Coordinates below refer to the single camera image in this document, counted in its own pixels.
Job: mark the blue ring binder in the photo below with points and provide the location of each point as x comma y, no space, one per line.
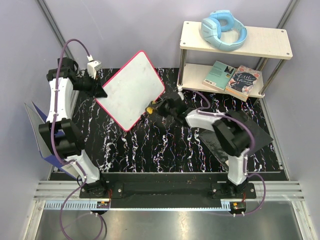
37,117

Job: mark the black notebook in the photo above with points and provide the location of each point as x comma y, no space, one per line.
209,138

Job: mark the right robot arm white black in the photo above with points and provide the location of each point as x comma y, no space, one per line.
233,135

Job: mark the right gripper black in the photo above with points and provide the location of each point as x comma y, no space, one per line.
159,107

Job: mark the little women book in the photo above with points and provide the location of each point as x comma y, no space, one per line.
242,82

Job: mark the pink framed whiteboard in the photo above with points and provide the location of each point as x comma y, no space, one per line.
130,90

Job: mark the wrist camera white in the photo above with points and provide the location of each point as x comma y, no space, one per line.
93,66
180,92

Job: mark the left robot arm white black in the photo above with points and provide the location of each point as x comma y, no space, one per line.
61,135

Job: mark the teal paperback book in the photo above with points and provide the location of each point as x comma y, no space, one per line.
219,76

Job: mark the yellow black whiteboard eraser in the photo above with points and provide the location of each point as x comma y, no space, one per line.
152,107

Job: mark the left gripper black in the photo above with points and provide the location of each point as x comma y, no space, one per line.
96,89

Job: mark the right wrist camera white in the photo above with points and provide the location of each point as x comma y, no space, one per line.
180,92

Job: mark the white two-tier shelf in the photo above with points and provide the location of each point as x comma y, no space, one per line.
197,56

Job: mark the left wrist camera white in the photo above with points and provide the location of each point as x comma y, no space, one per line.
93,66

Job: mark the blue headphones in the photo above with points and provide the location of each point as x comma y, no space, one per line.
222,21

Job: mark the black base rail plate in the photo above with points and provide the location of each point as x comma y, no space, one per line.
214,185

